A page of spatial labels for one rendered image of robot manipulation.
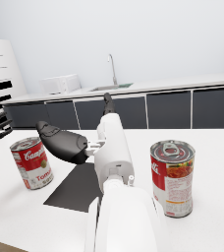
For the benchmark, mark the grey kitchen counter cabinets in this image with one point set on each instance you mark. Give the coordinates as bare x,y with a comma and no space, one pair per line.
156,110

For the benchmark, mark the red soup can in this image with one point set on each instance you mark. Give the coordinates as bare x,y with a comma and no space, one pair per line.
32,163
173,178

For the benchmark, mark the white microwave oven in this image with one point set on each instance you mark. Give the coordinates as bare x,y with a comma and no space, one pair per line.
61,84

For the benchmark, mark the chrome sink faucet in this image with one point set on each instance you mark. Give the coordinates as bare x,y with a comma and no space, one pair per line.
112,69

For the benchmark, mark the dark grey square mat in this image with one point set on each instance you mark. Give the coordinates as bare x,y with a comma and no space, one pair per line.
74,188

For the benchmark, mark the steel kitchen sink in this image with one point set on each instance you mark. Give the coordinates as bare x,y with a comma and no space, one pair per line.
110,87

